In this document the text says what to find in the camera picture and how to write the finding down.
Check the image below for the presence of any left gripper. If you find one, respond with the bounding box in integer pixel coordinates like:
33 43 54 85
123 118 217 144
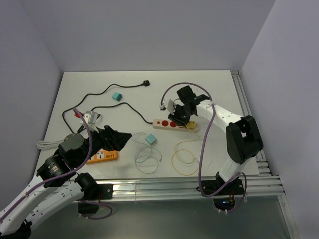
75 123 132 167

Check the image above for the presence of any small yellow plug adapter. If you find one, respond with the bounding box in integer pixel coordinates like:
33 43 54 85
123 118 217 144
187 121 196 129

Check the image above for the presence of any teal charger with cable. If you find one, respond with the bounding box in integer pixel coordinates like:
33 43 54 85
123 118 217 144
145 134 157 145

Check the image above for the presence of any small teal plug adapter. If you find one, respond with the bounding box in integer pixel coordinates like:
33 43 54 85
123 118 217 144
112 92 123 102

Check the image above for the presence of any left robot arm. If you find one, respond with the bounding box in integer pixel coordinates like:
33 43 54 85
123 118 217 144
0 125 132 239

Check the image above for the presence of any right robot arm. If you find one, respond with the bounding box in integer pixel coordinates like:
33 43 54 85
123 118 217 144
160 83 264 194

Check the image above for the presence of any beige red power strip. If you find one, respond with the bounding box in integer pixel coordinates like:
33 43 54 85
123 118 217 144
152 119 200 133

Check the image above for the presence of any orange power strip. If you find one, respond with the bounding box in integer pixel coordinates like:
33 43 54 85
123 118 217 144
86 149 118 165

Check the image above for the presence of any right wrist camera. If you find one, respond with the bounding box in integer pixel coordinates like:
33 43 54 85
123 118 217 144
159 99 176 114

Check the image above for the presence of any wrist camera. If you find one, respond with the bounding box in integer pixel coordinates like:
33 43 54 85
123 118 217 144
74 111 100 133
159 99 176 114

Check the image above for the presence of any teal charging cable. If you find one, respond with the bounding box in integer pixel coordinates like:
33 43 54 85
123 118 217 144
132 132 163 175

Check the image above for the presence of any yellow charging cable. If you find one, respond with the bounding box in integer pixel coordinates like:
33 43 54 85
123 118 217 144
171 125 201 175

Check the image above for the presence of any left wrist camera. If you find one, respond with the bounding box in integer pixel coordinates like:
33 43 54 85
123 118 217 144
74 111 100 133

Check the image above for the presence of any black power cord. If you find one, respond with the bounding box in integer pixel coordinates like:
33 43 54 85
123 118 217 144
62 79 154 135

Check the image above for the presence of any aluminium front rail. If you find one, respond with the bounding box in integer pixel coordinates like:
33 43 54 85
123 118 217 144
97 176 286 202

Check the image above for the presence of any aluminium rail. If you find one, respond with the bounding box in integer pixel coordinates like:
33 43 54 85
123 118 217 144
230 71 272 176
97 176 286 202

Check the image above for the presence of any aluminium right rail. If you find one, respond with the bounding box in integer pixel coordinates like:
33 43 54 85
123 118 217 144
230 71 272 176

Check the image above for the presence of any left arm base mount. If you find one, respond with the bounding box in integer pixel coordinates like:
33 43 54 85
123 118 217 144
77 184 113 216

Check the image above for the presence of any white coiled cable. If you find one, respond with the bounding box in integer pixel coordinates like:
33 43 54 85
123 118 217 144
36 139 65 151

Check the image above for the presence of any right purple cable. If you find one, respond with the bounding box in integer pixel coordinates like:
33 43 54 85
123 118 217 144
160 82 248 214

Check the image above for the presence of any purple cable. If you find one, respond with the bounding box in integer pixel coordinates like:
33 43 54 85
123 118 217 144
160 82 248 214
0 107 113 222

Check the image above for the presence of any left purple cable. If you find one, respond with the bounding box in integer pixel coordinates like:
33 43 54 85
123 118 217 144
0 107 113 222

